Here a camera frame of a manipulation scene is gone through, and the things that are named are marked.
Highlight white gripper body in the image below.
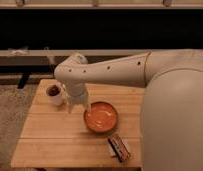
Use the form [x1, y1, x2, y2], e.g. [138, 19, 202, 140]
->
[63, 83, 88, 106]

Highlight white cup with brown contents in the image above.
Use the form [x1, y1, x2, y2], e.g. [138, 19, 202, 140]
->
[46, 84, 63, 106]

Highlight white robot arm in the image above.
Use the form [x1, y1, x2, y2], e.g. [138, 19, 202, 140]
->
[54, 49, 203, 171]

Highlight orange ceramic bowl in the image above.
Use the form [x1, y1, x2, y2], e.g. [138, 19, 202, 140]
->
[83, 101, 118, 133]

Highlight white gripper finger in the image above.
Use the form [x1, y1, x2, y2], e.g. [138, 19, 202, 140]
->
[67, 104, 74, 114]
[83, 102, 91, 113]

